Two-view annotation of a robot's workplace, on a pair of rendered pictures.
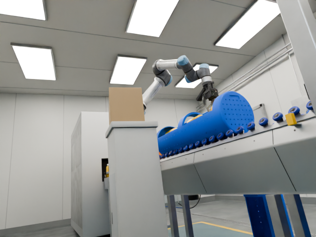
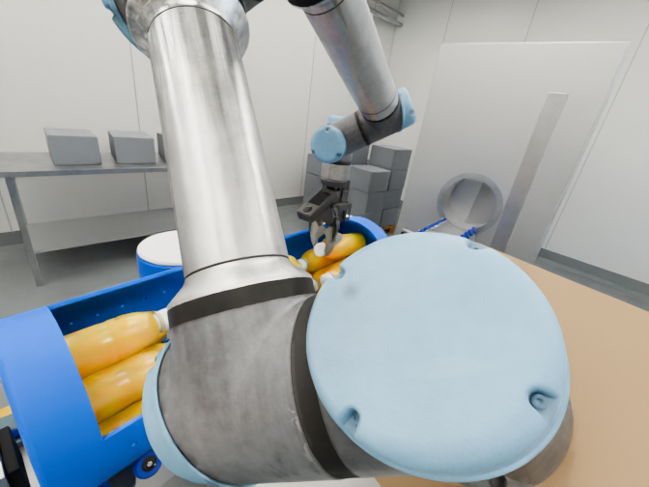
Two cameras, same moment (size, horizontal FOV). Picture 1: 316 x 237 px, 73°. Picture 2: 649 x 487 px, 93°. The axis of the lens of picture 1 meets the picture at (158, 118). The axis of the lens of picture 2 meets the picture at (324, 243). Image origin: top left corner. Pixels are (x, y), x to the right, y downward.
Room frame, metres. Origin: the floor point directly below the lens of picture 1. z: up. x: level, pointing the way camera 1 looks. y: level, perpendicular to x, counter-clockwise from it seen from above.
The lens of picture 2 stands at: (1.77, 0.35, 1.55)
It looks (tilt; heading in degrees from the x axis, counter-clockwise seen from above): 24 degrees down; 246
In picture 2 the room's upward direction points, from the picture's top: 8 degrees clockwise
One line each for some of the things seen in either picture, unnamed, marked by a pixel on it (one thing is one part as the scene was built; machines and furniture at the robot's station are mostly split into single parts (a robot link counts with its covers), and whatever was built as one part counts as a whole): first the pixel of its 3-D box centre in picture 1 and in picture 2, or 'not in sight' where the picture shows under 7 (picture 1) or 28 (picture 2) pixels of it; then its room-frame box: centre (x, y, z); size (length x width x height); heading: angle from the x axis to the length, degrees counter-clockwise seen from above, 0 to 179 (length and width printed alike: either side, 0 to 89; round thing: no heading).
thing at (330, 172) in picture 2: (207, 81); (334, 171); (1.43, -0.39, 1.40); 0.08 x 0.08 x 0.05
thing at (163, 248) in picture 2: not in sight; (182, 245); (1.83, -0.75, 1.03); 0.28 x 0.28 x 0.01
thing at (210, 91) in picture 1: (209, 90); (332, 200); (1.42, -0.39, 1.32); 0.09 x 0.08 x 0.12; 28
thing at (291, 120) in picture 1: (295, 119); not in sight; (0.85, -0.55, 0.92); 0.08 x 0.03 x 0.05; 118
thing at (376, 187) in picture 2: not in sight; (352, 185); (-0.30, -3.51, 0.59); 1.20 x 0.80 x 1.19; 112
